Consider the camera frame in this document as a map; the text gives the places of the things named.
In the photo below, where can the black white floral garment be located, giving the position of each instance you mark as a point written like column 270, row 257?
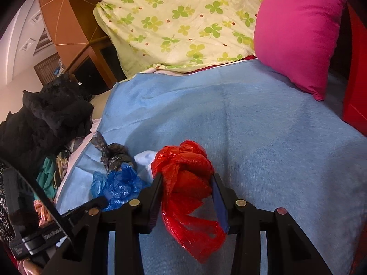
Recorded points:
column 3, row 206

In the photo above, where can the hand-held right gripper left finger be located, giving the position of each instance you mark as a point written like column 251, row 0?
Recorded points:
column 156, row 203

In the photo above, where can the red plastic bag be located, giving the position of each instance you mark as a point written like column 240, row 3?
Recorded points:
column 183, row 183

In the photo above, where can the white paper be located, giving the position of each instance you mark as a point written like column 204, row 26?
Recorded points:
column 143, row 161

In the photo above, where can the black jacket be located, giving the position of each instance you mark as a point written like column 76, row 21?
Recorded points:
column 43, row 120

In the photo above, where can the black plastic bag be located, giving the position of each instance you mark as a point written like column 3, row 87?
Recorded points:
column 114, row 154

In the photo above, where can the blue plastic bag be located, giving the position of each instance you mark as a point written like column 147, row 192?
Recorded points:
column 120, row 186

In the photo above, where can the teal cloth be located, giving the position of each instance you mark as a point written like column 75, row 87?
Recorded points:
column 47, row 174

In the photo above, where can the green clover print quilt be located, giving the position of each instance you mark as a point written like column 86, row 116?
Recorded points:
column 177, row 20

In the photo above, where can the pink striped scarf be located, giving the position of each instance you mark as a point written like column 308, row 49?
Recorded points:
column 43, row 212

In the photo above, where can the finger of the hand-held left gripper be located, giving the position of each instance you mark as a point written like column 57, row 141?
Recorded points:
column 86, row 204

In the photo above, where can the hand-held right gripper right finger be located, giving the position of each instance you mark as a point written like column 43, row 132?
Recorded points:
column 220, row 206

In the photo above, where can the brown woven door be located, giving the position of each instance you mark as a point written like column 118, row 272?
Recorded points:
column 46, row 70

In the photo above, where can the pink pillow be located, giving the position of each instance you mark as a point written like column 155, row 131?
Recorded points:
column 295, row 34

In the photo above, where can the red paper shopping bag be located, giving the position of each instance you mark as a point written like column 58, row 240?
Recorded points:
column 357, row 91

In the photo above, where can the brown wooden cabinet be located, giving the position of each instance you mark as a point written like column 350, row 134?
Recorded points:
column 66, row 5

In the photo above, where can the white sheet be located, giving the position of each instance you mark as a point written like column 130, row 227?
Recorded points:
column 76, row 157

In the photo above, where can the light blue towel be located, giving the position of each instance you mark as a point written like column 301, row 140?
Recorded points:
column 258, row 134

